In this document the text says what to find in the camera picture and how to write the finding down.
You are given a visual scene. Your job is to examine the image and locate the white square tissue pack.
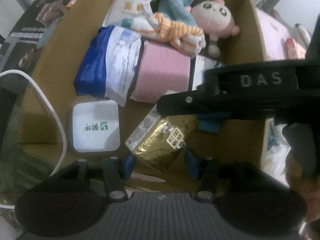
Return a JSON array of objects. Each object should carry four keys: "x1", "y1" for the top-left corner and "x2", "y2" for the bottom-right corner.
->
[{"x1": 72, "y1": 100, "x2": 120, "y2": 153}]

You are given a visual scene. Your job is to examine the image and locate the pink wet wipes pack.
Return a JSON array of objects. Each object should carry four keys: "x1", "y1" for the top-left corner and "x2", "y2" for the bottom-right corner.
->
[{"x1": 285, "y1": 37, "x2": 306, "y2": 60}]

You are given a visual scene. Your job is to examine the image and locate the pink printed play mat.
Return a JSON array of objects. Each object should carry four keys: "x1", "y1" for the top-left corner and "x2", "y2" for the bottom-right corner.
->
[{"x1": 256, "y1": 8, "x2": 311, "y2": 61}]

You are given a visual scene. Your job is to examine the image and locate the teal cloth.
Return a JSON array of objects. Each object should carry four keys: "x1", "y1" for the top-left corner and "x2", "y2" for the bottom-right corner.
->
[{"x1": 158, "y1": 0, "x2": 197, "y2": 26}]

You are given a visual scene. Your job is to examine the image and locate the white plastic shopping bag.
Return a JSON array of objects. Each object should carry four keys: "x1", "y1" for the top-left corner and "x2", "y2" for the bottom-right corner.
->
[{"x1": 261, "y1": 119, "x2": 291, "y2": 187}]

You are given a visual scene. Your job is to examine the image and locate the blue white plastic package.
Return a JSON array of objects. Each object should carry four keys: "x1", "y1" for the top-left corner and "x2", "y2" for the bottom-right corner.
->
[{"x1": 74, "y1": 25, "x2": 142, "y2": 107}]

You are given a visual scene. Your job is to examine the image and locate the pink bubble wrap pouch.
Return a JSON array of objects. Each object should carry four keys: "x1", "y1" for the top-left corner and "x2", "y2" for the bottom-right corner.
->
[{"x1": 130, "y1": 41, "x2": 190, "y2": 103}]

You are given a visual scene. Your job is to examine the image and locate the white charging cable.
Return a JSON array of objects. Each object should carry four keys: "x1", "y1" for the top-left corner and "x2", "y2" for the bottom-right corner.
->
[{"x1": 0, "y1": 69, "x2": 68, "y2": 210}]

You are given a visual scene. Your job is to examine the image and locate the brown cardboard box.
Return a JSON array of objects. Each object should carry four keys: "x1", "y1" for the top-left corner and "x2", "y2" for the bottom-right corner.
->
[{"x1": 16, "y1": 0, "x2": 266, "y2": 186}]

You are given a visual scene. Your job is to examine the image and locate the pink white plush toy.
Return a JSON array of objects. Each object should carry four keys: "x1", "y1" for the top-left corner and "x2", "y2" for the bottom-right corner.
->
[{"x1": 190, "y1": 0, "x2": 240, "y2": 58}]

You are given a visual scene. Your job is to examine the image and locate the orange striped knotted cloth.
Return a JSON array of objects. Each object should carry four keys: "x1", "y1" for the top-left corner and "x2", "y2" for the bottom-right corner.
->
[{"x1": 130, "y1": 12, "x2": 206, "y2": 58}]

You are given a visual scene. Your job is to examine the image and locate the gold foil packet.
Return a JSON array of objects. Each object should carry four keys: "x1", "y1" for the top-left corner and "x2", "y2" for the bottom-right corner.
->
[{"x1": 125, "y1": 106, "x2": 198, "y2": 173}]

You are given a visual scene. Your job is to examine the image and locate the blue white bandage box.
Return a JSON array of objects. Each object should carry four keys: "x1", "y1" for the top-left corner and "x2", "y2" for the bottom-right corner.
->
[{"x1": 190, "y1": 55, "x2": 225, "y2": 90}]

